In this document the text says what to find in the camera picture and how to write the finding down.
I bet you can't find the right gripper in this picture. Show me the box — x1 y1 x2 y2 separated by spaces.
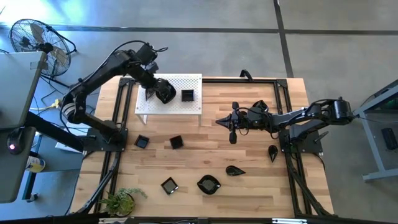
215 101 273 144

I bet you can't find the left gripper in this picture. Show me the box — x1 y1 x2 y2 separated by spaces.
138 63 170 101

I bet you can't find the black leaf-shaped mini plate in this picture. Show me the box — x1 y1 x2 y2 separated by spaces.
155 79 177 105
196 174 222 196
251 99 270 113

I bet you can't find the black square mini plate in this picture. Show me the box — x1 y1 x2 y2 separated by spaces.
134 134 150 149
180 88 195 103
160 176 180 196
169 135 185 150

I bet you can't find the black teardrop mini plate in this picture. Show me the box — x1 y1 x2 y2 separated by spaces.
267 144 279 163
225 165 246 177

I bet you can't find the white perforated metal shelf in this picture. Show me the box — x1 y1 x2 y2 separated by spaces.
134 73 203 125

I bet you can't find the yellow power plug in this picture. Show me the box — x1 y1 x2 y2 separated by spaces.
30 98 62 111

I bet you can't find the green potted plant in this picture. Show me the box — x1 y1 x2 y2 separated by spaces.
98 187 149 218

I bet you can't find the black floor fan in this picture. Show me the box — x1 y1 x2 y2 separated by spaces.
8 18 78 90

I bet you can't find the grey desk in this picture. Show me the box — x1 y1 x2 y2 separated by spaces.
0 51 48 205

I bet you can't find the yellow white can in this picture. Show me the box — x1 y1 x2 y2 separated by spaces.
25 155 47 174

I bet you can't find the black round LED device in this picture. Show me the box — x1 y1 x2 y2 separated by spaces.
6 126 26 156

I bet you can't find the black box device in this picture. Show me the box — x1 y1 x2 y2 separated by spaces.
381 127 398 151

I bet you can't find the black aluminium table frame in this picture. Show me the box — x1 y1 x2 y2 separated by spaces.
73 76 335 224

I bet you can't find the silver metal bracket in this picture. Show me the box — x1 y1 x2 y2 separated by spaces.
98 217 134 224
272 217 308 224

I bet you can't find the grey metal table frame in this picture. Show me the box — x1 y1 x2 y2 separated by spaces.
353 79 398 183

